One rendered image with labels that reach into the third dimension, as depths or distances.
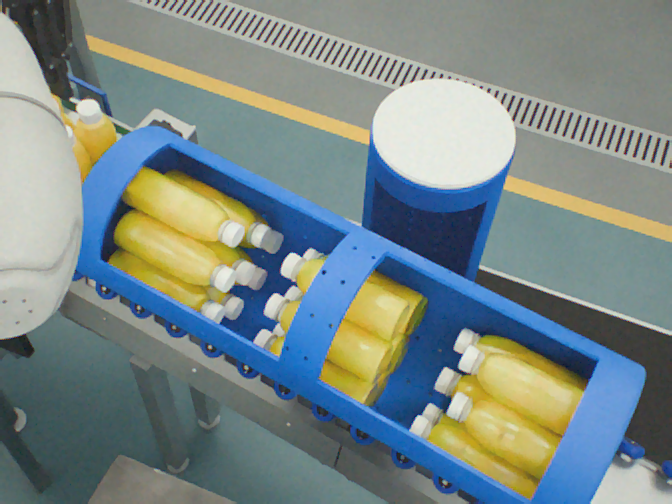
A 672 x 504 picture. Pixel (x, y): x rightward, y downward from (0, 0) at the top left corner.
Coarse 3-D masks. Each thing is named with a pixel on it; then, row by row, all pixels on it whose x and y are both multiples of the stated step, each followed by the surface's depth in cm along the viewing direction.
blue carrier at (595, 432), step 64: (256, 192) 155; (256, 256) 160; (384, 256) 135; (192, 320) 138; (256, 320) 156; (320, 320) 128; (448, 320) 149; (512, 320) 142; (320, 384) 131; (640, 384) 123; (576, 448) 118
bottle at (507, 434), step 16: (480, 400) 130; (464, 416) 130; (480, 416) 128; (496, 416) 127; (512, 416) 127; (480, 432) 128; (496, 432) 126; (512, 432) 126; (528, 432) 126; (544, 432) 126; (496, 448) 127; (512, 448) 126; (528, 448) 125; (544, 448) 125; (512, 464) 128; (528, 464) 126; (544, 464) 125
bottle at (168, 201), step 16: (144, 176) 143; (160, 176) 144; (128, 192) 143; (144, 192) 142; (160, 192) 142; (176, 192) 142; (192, 192) 143; (144, 208) 143; (160, 208) 142; (176, 208) 141; (192, 208) 140; (208, 208) 141; (176, 224) 142; (192, 224) 140; (208, 224) 140; (224, 224) 141; (208, 240) 142
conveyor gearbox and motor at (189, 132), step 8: (152, 112) 195; (160, 112) 195; (144, 120) 194; (160, 120) 194; (168, 120) 194; (176, 120) 194; (136, 128) 193; (176, 128) 193; (184, 128) 193; (192, 128) 193; (184, 136) 192; (192, 136) 193
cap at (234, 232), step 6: (234, 222) 142; (228, 228) 140; (234, 228) 140; (240, 228) 141; (228, 234) 140; (234, 234) 140; (240, 234) 142; (222, 240) 141; (228, 240) 140; (234, 240) 141; (240, 240) 143; (234, 246) 142
